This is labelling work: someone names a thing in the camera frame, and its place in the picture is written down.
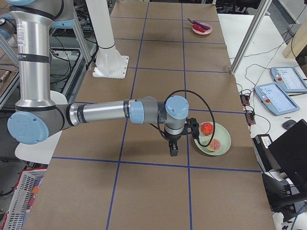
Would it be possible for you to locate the white plastic basket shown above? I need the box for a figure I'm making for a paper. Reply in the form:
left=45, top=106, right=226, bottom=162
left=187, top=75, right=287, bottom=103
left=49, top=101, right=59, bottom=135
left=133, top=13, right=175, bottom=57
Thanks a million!
left=1, top=168, right=47, bottom=230

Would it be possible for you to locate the green plate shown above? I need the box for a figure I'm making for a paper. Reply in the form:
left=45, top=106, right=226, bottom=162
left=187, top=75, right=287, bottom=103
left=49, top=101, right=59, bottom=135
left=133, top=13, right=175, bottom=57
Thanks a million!
left=194, top=122, right=231, bottom=156

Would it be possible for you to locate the far blue teach pendant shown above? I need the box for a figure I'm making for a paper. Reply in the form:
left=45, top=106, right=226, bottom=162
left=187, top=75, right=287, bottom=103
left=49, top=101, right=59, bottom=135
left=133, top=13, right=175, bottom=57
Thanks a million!
left=271, top=67, right=307, bottom=93

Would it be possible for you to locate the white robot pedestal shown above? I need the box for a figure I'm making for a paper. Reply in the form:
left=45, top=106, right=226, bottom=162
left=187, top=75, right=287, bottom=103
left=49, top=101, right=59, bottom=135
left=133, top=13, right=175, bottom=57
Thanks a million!
left=86, top=0, right=129, bottom=79

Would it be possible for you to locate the red chili pepper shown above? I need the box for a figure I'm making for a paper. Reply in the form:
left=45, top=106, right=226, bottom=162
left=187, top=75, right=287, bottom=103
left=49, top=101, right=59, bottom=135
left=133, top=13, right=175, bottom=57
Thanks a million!
left=193, top=24, right=206, bottom=33

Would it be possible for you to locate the purple eggplant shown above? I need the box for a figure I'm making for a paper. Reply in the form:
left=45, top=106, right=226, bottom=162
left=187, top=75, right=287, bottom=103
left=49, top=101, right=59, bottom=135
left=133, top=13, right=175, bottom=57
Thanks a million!
left=188, top=18, right=210, bottom=30

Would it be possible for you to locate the pink peach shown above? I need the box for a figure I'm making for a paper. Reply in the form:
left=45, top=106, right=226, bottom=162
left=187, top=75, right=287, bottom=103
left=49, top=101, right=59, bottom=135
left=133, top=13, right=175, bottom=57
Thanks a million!
left=207, top=138, right=221, bottom=151

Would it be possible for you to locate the black computer mouse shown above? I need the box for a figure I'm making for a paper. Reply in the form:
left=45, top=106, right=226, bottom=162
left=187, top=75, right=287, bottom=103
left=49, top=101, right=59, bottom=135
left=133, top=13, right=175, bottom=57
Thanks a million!
left=282, top=120, right=296, bottom=130

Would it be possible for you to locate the aluminium frame post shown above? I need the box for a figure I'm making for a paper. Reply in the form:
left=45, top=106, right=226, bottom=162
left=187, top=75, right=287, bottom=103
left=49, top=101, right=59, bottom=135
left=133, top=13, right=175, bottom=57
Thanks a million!
left=229, top=0, right=272, bottom=75

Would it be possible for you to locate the black laptop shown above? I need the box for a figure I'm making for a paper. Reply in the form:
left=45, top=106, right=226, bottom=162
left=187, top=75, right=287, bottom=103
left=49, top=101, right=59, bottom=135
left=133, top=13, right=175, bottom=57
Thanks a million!
left=268, top=119, right=307, bottom=192

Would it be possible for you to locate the near blue teach pendant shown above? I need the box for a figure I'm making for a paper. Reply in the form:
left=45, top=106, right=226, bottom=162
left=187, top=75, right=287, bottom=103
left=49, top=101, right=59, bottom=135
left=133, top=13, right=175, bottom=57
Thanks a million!
left=254, top=82, right=300, bottom=115

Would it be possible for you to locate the red pomegranate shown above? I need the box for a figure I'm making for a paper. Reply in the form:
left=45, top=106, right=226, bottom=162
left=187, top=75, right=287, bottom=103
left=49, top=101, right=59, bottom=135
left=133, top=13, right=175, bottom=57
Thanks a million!
left=201, top=122, right=214, bottom=136

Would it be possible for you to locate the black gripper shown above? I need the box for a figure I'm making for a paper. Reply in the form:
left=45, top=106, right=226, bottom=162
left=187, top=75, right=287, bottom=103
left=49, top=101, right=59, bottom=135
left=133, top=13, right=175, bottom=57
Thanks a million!
left=164, top=131, right=183, bottom=157

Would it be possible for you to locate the pink plate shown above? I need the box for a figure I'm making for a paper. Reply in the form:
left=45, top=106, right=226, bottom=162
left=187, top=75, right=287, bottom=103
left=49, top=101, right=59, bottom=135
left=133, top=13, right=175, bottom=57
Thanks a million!
left=192, top=23, right=213, bottom=35

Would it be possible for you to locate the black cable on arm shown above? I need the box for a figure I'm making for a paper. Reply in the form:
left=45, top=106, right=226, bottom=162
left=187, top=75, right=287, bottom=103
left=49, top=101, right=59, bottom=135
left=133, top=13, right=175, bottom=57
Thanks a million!
left=148, top=90, right=216, bottom=147

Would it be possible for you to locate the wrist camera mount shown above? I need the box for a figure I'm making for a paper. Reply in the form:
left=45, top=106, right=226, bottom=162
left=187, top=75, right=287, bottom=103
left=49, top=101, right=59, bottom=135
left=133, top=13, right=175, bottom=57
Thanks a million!
left=186, top=118, right=200, bottom=140

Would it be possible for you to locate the blue teach pendant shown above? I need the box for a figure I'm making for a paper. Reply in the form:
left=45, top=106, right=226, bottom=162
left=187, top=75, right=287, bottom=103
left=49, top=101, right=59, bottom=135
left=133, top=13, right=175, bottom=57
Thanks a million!
left=271, top=67, right=307, bottom=93
left=254, top=82, right=300, bottom=115

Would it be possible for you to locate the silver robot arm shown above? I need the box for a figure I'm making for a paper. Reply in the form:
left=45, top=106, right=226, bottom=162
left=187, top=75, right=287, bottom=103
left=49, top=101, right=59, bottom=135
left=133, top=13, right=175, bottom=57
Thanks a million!
left=7, top=0, right=189, bottom=156

